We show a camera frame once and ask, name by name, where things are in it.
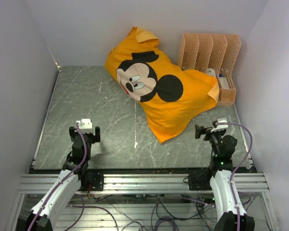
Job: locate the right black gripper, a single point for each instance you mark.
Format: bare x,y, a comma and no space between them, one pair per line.
207,131

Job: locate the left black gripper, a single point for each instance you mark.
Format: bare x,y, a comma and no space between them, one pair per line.
95,138

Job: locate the orange Mickey Mouse pillowcase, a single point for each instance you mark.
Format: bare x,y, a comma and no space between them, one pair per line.
170,97

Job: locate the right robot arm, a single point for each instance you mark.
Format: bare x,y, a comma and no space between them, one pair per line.
231,214

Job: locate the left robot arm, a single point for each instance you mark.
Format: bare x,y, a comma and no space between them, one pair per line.
73,176

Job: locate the white box in organizer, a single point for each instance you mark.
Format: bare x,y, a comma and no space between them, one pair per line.
223,83

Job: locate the white tube in organizer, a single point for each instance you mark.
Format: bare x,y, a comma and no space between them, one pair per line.
211,72

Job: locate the peach plastic file organizer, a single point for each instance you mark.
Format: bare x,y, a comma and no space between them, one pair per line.
201,51

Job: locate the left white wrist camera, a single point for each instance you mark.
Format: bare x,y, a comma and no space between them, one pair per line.
85,125

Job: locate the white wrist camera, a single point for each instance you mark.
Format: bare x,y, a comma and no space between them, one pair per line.
220,124
85,125

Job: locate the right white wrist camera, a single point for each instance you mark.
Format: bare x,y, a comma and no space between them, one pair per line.
220,124

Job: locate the aluminium mounting rail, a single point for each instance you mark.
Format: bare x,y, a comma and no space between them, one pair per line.
140,183

